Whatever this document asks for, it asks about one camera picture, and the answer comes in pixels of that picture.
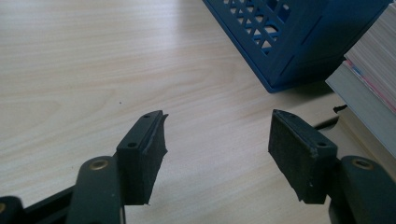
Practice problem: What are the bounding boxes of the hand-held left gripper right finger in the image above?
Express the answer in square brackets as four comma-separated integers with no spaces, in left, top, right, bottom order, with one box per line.
[268,108,339,205]

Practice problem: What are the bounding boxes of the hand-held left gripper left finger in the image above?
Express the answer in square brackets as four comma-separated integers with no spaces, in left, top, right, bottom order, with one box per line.
[115,109,169,206]

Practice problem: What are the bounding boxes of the red illustrated book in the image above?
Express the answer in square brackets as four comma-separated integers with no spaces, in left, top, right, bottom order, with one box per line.
[325,59,396,158]

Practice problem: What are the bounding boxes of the blue plastic file rack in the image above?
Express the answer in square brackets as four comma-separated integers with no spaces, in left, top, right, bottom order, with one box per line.
[202,0,394,93]

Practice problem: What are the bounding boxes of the thick blue book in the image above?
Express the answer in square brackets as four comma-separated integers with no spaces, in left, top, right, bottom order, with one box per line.
[344,3,396,106]

